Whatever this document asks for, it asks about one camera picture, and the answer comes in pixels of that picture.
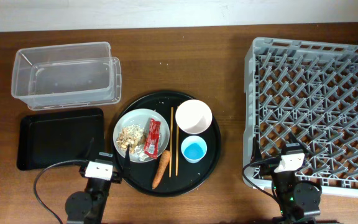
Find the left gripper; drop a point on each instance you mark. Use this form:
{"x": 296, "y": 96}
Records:
{"x": 126, "y": 167}

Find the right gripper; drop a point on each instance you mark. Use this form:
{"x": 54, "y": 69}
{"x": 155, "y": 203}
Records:
{"x": 267, "y": 167}

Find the red sauce packet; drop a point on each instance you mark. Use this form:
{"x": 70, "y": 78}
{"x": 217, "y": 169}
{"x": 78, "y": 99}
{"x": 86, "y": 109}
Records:
{"x": 152, "y": 139}

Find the grey plate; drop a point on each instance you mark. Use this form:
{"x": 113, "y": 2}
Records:
{"x": 142, "y": 118}

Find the light blue cup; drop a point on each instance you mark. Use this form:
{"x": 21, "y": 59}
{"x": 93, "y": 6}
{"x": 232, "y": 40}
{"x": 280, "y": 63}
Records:
{"x": 194, "y": 148}

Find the pink white bowl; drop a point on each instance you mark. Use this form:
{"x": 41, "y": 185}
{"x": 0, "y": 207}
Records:
{"x": 193, "y": 116}

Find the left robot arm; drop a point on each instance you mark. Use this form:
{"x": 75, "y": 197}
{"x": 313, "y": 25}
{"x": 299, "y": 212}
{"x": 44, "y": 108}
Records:
{"x": 88, "y": 206}

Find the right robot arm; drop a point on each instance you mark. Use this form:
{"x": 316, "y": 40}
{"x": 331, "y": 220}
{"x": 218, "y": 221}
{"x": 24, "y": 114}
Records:
{"x": 298, "y": 199}

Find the grey dishwasher rack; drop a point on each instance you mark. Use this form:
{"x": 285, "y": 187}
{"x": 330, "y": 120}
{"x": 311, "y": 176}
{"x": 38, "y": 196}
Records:
{"x": 308, "y": 90}

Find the food scraps and rice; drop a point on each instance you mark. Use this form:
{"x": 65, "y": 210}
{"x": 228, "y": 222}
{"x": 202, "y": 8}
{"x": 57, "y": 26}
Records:
{"x": 131, "y": 137}

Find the orange carrot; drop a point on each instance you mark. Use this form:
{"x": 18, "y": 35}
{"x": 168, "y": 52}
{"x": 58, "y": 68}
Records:
{"x": 164, "y": 161}

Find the black rectangular tray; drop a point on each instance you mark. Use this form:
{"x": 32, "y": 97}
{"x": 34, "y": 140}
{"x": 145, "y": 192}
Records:
{"x": 49, "y": 138}

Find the round black tray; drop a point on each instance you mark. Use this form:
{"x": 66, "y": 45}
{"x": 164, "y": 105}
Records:
{"x": 190, "y": 176}

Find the clear plastic bin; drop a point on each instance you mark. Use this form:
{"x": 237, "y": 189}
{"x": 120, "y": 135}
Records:
{"x": 67, "y": 76}

